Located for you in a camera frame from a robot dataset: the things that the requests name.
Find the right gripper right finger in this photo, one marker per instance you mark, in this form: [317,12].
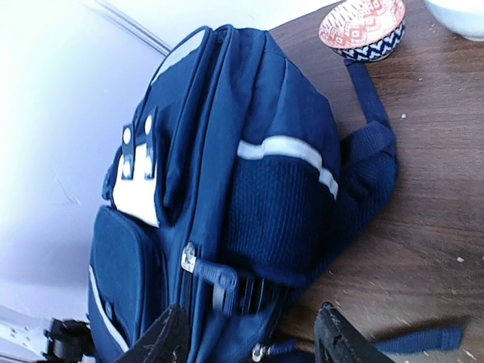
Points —
[337,340]

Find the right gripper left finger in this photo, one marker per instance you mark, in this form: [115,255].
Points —
[165,341]

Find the navy blue backpack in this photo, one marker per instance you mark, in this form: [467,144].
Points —
[230,194]

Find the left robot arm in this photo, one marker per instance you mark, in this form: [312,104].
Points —
[23,338]

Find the red patterned small bowl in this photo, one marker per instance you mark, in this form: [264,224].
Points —
[364,30]

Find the white ceramic bowl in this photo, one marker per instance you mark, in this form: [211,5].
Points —
[462,17]

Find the left aluminium frame post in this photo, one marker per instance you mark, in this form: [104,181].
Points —
[114,15]

